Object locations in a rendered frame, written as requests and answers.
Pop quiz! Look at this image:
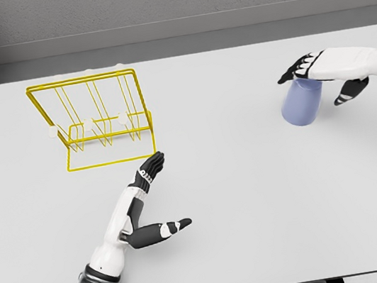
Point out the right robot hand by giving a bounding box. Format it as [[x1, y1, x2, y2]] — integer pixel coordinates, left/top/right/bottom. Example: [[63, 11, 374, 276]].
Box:
[[273, 40, 377, 115]]

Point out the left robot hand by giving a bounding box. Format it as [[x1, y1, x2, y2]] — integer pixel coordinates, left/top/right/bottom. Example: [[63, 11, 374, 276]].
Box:
[[91, 147, 196, 255]]

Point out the pale blue cup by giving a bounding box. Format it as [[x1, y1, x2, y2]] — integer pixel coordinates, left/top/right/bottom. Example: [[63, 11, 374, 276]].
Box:
[[276, 74, 329, 130]]

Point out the yellow wire cup holder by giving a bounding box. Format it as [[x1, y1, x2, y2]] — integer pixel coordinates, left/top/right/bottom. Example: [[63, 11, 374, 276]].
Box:
[[23, 60, 160, 178]]

